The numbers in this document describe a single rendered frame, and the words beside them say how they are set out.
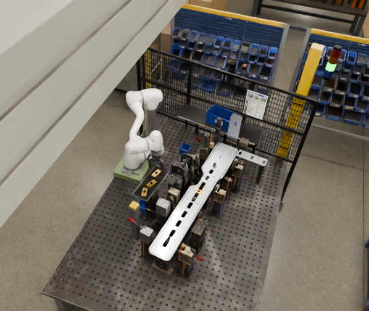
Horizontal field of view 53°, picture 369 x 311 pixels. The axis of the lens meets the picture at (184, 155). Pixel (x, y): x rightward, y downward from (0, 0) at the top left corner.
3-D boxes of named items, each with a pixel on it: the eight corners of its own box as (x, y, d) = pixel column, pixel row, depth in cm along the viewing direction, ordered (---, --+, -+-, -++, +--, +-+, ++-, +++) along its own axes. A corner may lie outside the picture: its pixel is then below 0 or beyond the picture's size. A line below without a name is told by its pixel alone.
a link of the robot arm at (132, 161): (121, 159, 369) (121, 143, 354) (139, 155, 376) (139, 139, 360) (126, 171, 359) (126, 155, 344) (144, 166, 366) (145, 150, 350)
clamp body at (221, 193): (220, 221, 338) (224, 197, 313) (208, 215, 342) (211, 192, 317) (224, 213, 344) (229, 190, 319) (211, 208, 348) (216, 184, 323)
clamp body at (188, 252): (190, 283, 296) (193, 260, 270) (174, 274, 300) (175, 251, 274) (196, 272, 303) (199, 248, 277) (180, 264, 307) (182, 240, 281)
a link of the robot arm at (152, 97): (139, 155, 375) (160, 150, 382) (145, 165, 363) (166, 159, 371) (136, 87, 326) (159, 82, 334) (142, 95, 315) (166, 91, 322)
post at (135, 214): (137, 242, 319) (135, 211, 287) (130, 238, 321) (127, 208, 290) (142, 236, 324) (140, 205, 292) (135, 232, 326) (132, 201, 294)
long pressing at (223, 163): (171, 264, 275) (171, 263, 273) (145, 251, 281) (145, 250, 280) (239, 149, 363) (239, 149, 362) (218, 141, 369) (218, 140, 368)
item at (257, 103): (263, 121, 371) (269, 95, 349) (241, 113, 377) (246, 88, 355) (263, 120, 372) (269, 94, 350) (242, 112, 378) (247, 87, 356)
